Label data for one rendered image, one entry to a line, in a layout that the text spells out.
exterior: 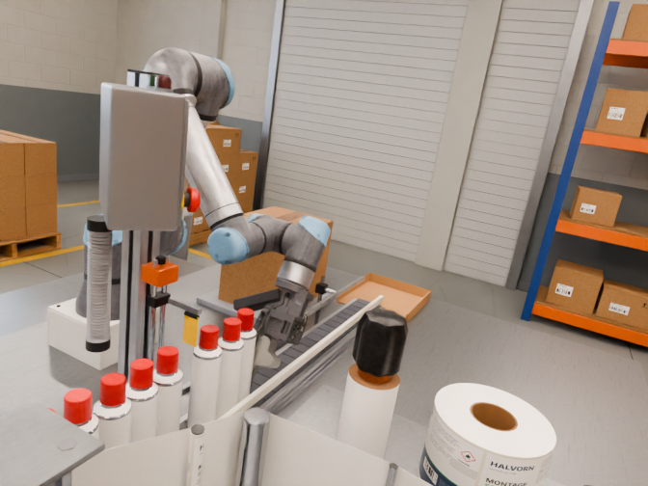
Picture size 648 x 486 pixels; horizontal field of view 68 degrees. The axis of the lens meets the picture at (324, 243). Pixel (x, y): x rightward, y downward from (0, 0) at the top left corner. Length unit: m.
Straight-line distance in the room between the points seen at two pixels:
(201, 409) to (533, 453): 0.56
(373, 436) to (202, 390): 0.31
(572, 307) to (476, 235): 1.22
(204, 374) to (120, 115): 0.46
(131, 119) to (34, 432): 0.38
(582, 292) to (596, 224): 0.57
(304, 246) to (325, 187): 4.63
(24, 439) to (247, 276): 1.02
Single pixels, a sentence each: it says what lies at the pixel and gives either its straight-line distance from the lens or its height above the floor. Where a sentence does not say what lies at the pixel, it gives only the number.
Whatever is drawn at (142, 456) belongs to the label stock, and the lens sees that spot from 0.69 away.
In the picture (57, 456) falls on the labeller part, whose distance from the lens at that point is 0.55.
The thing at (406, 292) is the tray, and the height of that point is 0.83.
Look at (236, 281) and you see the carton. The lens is 1.53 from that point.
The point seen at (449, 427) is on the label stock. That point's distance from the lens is 0.86.
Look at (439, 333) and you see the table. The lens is 1.66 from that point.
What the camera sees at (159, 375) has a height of 1.05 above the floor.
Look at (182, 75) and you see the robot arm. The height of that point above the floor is 1.51.
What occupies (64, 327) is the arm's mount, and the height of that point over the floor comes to 0.90.
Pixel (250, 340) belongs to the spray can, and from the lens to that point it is 0.97.
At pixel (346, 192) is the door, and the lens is 5.54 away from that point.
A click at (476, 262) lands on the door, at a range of 5.24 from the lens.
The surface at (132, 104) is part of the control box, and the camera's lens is 0.69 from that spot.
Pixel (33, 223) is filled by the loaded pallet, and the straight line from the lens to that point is 4.55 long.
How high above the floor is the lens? 1.49
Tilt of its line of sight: 16 degrees down
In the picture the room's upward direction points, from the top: 9 degrees clockwise
